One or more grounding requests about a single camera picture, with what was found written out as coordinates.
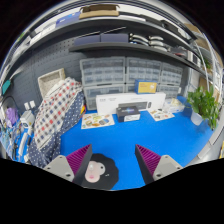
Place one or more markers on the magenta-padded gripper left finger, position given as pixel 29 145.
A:
pixel 68 166

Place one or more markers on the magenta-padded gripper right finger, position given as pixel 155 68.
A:
pixel 158 166

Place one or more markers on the beige computer mouse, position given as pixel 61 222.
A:
pixel 93 173

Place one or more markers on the black cartoon face mouse pad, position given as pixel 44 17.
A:
pixel 110 173

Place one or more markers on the navy polka dot cloth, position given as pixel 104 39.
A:
pixel 45 151

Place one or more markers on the colourful sticker sheet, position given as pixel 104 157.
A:
pixel 97 121
pixel 161 115

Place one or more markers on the orange yellow object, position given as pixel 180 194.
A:
pixel 83 110

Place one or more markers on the small black box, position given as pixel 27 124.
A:
pixel 128 114

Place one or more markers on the red blue checked cloth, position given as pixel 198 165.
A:
pixel 56 106

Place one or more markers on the white device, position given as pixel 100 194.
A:
pixel 27 119

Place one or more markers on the white and blue tissue box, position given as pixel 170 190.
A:
pixel 175 106

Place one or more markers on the long white keyboard box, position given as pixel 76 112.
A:
pixel 106 103

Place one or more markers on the purple object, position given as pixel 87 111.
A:
pixel 12 116

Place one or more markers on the green potted plant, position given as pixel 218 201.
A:
pixel 203 105

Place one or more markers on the yellow and blue box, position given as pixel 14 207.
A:
pixel 146 87

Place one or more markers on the white woven basket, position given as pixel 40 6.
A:
pixel 50 81

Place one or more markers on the teal object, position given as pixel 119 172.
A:
pixel 6 87

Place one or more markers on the white wall sockets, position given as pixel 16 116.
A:
pixel 30 105

